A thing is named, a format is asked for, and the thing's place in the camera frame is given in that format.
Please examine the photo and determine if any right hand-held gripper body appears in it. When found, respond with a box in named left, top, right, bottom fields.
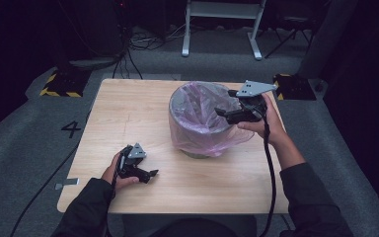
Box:
left=235, top=79, right=279, bottom=124

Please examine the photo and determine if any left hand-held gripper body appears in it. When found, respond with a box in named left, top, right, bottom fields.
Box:
left=117, top=142, right=148, bottom=181

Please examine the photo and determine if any pink plastic bag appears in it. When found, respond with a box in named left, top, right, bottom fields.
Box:
left=168, top=80, right=256, bottom=158

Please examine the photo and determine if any green plastic bin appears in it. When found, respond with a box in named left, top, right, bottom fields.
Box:
left=168, top=81, right=245, bottom=160

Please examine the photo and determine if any person's left hand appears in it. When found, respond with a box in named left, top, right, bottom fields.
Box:
left=101, top=151, right=141, bottom=192

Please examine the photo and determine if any person's right hand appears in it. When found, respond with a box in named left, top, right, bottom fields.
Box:
left=236, top=93, right=289, bottom=146

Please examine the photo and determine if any black yellow striped floor plate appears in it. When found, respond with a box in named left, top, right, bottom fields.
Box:
left=272, top=73, right=318, bottom=102
left=38, top=68, right=92, bottom=99

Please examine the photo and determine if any person's dark clothed body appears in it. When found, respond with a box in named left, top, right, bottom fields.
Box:
left=121, top=214, right=258, bottom=237

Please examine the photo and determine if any grey tape strip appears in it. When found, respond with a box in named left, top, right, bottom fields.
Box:
left=54, top=178, right=80, bottom=192

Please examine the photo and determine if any black tripod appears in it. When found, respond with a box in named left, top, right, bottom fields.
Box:
left=264, top=18, right=314, bottom=60

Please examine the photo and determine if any white desk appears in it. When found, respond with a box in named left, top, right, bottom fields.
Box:
left=181, top=0, right=267, bottom=61

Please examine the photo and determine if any grey stand base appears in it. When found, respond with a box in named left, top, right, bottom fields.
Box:
left=68, top=57, right=126, bottom=71

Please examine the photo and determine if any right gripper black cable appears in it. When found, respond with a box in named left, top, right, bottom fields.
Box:
left=258, top=110, right=278, bottom=237

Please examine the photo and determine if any black floor cable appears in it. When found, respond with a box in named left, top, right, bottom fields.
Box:
left=10, top=111, right=92, bottom=237

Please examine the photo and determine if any grey post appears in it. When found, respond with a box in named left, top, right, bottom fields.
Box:
left=296, top=0, right=358, bottom=80

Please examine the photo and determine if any bundle of black cables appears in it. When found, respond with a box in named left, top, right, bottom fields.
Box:
left=111, top=0, right=166, bottom=81

